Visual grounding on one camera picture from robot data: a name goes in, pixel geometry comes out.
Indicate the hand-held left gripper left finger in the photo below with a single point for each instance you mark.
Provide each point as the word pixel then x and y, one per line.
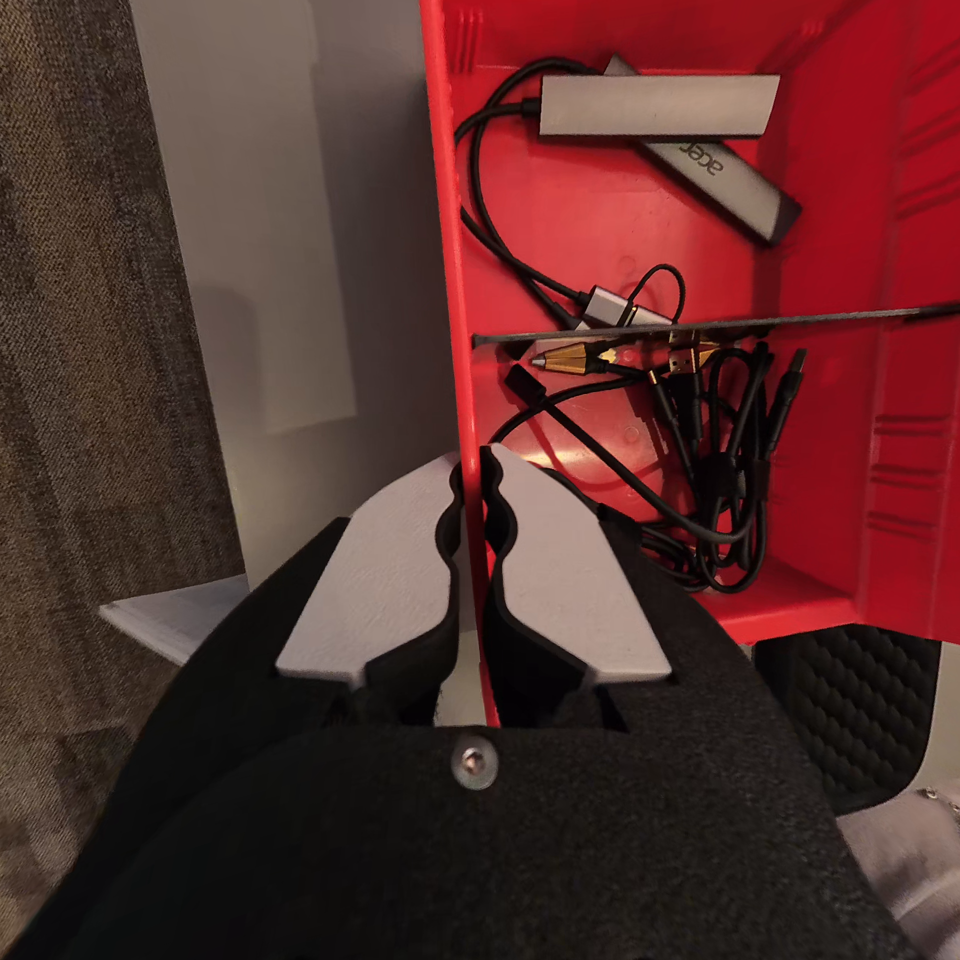
pixel 375 592

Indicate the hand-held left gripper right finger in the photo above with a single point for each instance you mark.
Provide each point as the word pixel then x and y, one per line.
pixel 570 592

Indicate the red plastic bin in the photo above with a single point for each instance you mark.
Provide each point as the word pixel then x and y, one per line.
pixel 600 225

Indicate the dark grey usb hub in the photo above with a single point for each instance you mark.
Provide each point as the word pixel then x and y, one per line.
pixel 750 199

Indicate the light grey usb hub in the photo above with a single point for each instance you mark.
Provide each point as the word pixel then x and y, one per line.
pixel 660 105

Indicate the black quilted white chair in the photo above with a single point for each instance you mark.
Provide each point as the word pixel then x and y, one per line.
pixel 840 712

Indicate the black divider in red bin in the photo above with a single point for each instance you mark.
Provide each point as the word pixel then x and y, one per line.
pixel 750 324

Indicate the person's grey clothing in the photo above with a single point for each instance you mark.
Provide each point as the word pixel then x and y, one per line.
pixel 915 885

